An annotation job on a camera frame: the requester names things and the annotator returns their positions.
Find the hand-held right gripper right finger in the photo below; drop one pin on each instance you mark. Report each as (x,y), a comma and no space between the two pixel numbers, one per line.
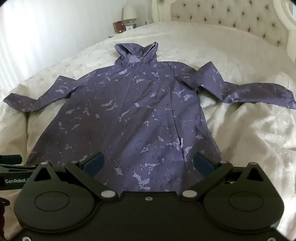
(203,163)

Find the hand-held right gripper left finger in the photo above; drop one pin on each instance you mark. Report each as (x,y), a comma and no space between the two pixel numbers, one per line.
(94,162)

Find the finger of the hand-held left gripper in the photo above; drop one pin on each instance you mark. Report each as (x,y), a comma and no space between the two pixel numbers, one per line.
(10,159)

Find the purple patterned hooded jacket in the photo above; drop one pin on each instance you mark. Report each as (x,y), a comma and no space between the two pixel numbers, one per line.
(129,111)

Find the bed with white bedspread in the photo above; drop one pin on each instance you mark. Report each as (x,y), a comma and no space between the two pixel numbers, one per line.
(249,143)

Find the white sheer curtain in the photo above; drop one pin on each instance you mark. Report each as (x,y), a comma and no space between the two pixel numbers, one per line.
(41,30)

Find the tufted cream headboard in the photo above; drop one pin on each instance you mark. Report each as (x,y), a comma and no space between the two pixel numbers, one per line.
(222,16)

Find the red picture frame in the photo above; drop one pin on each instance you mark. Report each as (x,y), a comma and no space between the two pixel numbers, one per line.
(119,26)

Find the small white picture frame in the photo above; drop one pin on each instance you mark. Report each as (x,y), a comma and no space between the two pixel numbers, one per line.
(130,27)

